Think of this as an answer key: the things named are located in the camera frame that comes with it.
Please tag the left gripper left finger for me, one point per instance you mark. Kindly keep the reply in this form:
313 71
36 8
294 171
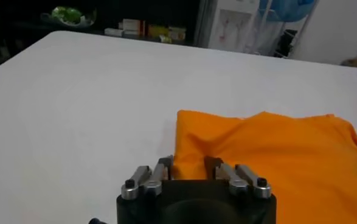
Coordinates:
147 182

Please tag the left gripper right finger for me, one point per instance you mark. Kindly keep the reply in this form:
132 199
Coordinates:
242 181

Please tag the orange t-shirt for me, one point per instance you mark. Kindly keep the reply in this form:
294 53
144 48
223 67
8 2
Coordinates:
287 158

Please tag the large white table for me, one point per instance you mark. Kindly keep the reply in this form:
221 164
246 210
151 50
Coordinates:
74 106

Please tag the small green box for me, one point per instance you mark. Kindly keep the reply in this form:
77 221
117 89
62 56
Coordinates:
165 39

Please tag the green yellow medicine box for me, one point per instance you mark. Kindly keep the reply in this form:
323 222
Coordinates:
157 31

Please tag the white green medicine box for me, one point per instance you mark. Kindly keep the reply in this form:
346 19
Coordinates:
177 33

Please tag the white water dispenser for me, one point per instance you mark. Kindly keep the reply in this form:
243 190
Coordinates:
230 27

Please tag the white flat box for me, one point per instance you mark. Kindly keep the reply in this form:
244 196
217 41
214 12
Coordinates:
113 32

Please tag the white red medicine box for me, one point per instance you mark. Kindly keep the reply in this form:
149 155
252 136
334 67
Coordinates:
132 25

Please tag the white metal jug rack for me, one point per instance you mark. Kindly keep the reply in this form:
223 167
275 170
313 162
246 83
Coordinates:
303 30

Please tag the black shelf unit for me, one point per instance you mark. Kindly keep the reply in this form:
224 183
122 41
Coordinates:
166 9

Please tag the blue water jug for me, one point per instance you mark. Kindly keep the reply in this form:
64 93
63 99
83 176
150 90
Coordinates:
287 9

